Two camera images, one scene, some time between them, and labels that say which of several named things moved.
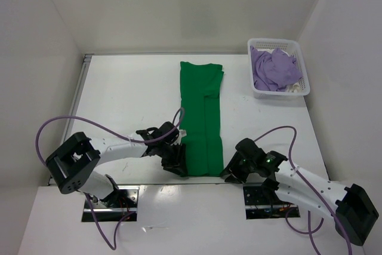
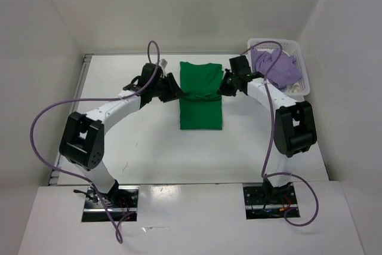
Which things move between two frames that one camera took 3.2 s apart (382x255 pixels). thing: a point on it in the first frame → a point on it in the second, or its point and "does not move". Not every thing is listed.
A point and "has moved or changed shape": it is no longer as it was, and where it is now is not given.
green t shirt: x=202 y=153 has moved or changed shape
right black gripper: x=236 y=176 → x=223 y=90
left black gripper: x=178 y=162 → x=175 y=92
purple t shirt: x=274 y=71 does not move
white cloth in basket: x=293 y=88 does not move
